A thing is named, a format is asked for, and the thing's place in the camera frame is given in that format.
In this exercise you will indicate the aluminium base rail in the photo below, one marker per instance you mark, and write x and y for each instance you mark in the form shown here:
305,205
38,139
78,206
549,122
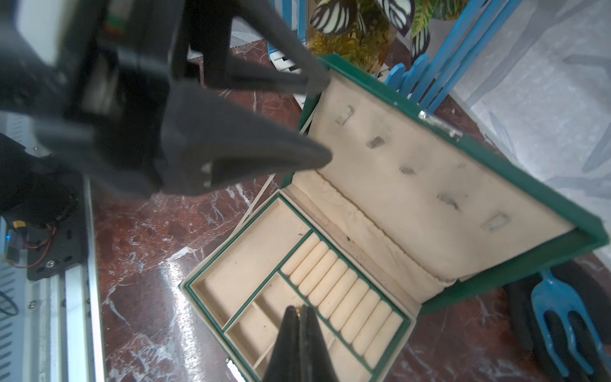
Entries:
50,314

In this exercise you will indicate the green jewelry box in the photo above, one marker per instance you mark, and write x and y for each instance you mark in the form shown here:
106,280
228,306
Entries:
410,215

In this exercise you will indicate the blue white picket plant stand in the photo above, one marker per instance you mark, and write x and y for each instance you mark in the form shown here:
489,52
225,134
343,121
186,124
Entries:
454,47

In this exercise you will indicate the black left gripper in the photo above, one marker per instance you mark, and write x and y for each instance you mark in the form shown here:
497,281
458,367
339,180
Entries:
96,77

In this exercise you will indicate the blue fork yellow handle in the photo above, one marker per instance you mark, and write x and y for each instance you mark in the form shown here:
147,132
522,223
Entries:
552,295

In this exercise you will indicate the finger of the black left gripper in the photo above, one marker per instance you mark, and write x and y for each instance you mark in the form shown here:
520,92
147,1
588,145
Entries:
208,143
287,65

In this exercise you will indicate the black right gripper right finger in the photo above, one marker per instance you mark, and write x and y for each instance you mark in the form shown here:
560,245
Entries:
314,359

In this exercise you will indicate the glass vase with artificial plants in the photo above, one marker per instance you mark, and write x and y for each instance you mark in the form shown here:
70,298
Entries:
362,31

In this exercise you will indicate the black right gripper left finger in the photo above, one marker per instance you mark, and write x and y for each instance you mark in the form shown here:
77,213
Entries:
285,364

